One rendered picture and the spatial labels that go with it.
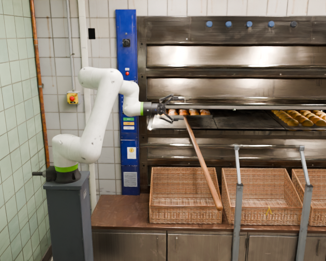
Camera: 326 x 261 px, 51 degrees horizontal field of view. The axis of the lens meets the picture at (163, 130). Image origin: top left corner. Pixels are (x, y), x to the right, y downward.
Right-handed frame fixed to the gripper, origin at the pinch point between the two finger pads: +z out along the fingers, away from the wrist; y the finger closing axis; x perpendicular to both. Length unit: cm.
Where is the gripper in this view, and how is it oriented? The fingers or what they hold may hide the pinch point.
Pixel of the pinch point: (182, 109)
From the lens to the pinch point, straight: 230.0
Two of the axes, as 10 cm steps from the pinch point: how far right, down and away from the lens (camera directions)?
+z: 10.0, 0.1, -0.2
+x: -0.2, 2.8, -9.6
